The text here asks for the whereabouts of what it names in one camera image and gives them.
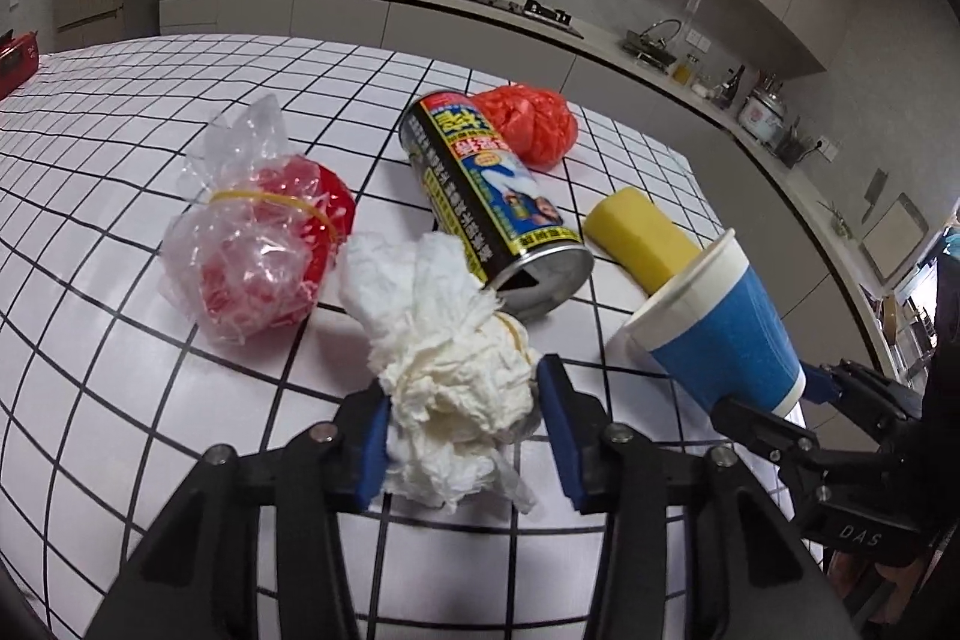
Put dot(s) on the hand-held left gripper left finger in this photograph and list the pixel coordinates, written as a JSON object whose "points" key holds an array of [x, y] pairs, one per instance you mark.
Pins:
{"points": [[371, 452]]}

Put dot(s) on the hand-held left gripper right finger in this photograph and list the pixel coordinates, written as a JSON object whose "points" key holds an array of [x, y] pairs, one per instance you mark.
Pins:
{"points": [[559, 430]]}

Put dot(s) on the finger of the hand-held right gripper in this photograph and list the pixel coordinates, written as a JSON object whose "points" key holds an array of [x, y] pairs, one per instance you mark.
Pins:
{"points": [[757, 424], [821, 383]]}

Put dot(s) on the blue paper cup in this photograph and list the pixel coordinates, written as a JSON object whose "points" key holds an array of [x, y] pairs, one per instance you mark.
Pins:
{"points": [[720, 340]]}

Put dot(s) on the white tissue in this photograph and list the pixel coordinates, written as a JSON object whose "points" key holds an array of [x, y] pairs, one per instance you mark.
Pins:
{"points": [[442, 370]]}

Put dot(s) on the person's right hand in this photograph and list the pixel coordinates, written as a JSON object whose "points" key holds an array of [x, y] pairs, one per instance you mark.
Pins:
{"points": [[885, 591]]}

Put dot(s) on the metal ladle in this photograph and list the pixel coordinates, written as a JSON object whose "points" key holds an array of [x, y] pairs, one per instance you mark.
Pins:
{"points": [[838, 220]]}

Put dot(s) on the white cutting board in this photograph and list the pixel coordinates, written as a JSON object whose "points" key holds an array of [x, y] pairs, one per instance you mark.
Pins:
{"points": [[894, 235]]}

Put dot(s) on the blue cloth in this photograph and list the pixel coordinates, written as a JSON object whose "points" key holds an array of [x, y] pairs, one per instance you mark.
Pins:
{"points": [[952, 242]]}

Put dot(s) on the cleaver knife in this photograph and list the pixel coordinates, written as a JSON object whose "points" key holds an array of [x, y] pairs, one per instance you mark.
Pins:
{"points": [[874, 196]]}

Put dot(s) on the yellow sponge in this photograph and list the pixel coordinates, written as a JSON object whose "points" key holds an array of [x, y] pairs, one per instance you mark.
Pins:
{"points": [[637, 231]]}

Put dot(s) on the white checked tablecloth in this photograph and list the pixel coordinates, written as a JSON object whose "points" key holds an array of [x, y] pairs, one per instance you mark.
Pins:
{"points": [[150, 385]]}

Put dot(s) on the clear bag with red contents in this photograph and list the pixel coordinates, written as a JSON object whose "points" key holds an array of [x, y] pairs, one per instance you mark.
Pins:
{"points": [[255, 250]]}

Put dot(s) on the dark utensil holder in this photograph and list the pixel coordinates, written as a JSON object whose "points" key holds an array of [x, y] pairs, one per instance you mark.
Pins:
{"points": [[795, 149]]}

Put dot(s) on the black yellow spray can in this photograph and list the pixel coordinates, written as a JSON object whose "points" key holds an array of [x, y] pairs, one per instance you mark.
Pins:
{"points": [[480, 197]]}

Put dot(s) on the white rice cooker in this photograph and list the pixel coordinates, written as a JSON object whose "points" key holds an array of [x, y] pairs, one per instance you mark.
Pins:
{"points": [[763, 114]]}

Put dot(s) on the dark glass bottle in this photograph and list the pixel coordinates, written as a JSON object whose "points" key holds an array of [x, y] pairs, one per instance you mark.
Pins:
{"points": [[733, 89]]}

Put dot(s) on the orange plastic bag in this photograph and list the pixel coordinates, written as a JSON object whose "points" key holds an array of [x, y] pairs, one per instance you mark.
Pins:
{"points": [[536, 123]]}

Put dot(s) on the yellow oil bottle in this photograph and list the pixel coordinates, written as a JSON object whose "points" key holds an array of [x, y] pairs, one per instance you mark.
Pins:
{"points": [[682, 72]]}

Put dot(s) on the pan with raised lid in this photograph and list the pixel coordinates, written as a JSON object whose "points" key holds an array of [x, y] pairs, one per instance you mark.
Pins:
{"points": [[654, 44]]}

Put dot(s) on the black gas stove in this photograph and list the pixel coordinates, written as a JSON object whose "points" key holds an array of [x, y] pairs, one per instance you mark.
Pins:
{"points": [[502, 4]]}

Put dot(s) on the red box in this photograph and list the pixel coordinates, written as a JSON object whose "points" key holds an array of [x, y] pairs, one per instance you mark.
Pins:
{"points": [[15, 63]]}

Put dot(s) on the white wall outlet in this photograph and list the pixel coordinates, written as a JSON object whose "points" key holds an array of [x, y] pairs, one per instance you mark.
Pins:
{"points": [[826, 147], [697, 39]]}

